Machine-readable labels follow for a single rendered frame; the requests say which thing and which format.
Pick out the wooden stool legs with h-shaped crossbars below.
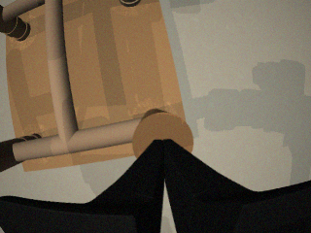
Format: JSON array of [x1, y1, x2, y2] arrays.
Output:
[[0, 0, 193, 172]]

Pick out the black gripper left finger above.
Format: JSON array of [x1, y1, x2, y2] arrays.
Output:
[[0, 139, 164, 233]]

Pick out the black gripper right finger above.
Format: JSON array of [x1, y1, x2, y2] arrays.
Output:
[[162, 139, 311, 233]]

